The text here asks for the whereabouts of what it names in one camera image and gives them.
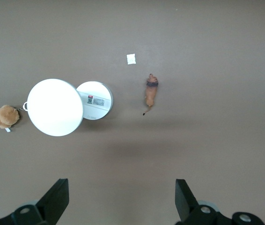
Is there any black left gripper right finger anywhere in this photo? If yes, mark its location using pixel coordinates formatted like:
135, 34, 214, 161
175, 179, 264, 225

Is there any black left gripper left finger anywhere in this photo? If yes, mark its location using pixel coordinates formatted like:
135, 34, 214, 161
0, 178, 70, 225

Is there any brown lion statue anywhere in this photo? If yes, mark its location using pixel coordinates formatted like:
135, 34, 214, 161
142, 73, 159, 116

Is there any brown table cover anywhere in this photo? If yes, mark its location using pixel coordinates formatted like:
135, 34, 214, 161
0, 0, 265, 225

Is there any white round desk lamp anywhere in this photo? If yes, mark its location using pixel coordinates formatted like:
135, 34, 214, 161
26, 78, 114, 137

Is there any small tape patch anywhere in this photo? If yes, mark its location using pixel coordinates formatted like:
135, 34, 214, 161
126, 53, 137, 65

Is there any brown plush keychain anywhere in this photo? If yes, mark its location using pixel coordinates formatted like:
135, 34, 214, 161
0, 102, 29, 133

